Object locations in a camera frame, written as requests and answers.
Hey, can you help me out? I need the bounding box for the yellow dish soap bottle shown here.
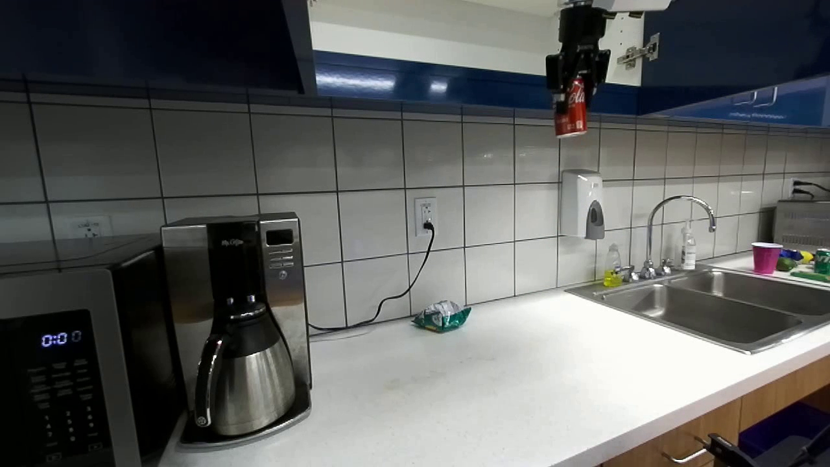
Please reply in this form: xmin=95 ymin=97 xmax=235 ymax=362
xmin=598 ymin=244 xmax=628 ymax=291

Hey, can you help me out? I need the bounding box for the stainless steel coffee carafe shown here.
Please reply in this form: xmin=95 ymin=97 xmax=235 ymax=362
xmin=189 ymin=296 xmax=301 ymax=442

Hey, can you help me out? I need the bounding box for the black steel coffee maker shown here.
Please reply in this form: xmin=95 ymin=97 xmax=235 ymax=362
xmin=158 ymin=214 xmax=313 ymax=450

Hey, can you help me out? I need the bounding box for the colourful dishes pile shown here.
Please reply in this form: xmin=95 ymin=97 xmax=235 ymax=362
xmin=776 ymin=244 xmax=830 ymax=285

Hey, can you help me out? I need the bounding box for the blue cabinet door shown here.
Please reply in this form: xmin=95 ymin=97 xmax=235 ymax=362
xmin=637 ymin=0 xmax=830 ymax=134
xmin=0 ymin=0 xmax=317 ymax=97

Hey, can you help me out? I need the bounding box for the green dish with sponge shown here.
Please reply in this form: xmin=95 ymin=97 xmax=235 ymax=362
xmin=412 ymin=300 xmax=475 ymax=335

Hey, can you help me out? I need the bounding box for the chrome gooseneck faucet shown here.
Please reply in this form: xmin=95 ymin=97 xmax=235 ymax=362
xmin=622 ymin=192 xmax=720 ymax=285

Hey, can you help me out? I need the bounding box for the blue plastic bin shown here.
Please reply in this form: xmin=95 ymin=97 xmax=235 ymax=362
xmin=737 ymin=400 xmax=830 ymax=463

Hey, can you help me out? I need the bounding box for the small white bottle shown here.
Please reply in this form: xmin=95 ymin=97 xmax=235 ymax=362
xmin=680 ymin=227 xmax=701 ymax=274

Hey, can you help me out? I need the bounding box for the stainless steel sink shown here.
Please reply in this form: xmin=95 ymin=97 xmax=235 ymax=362
xmin=569 ymin=269 xmax=830 ymax=357

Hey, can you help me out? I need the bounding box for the metal cabinet hinge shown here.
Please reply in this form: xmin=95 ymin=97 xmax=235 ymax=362
xmin=615 ymin=31 xmax=665 ymax=74

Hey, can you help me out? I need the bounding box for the white wall soap dispenser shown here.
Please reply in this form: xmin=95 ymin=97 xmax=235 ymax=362
xmin=557 ymin=169 xmax=609 ymax=244

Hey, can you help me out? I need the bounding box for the white wall outlet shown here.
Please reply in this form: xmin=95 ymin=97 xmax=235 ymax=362
xmin=412 ymin=195 xmax=440 ymax=244
xmin=78 ymin=218 xmax=110 ymax=248

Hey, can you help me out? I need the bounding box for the pink plastic cup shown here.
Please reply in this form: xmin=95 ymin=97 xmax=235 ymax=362
xmin=749 ymin=239 xmax=783 ymax=278

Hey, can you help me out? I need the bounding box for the black microwave oven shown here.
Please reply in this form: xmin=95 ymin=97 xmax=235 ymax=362
xmin=0 ymin=244 xmax=182 ymax=467

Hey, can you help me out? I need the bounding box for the black power cord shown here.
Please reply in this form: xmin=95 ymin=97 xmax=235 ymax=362
xmin=305 ymin=222 xmax=439 ymax=337

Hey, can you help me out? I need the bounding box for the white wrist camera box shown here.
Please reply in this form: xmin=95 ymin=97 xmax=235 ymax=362
xmin=595 ymin=0 xmax=674 ymax=13

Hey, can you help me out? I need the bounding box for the metal drawer handle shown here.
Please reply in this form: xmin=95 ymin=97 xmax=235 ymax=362
xmin=669 ymin=445 xmax=713 ymax=467

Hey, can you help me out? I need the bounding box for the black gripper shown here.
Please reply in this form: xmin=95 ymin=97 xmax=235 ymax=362
xmin=544 ymin=3 xmax=615 ymax=115

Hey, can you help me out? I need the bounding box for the red soda can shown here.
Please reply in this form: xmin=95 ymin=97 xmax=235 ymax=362
xmin=552 ymin=74 xmax=595 ymax=140

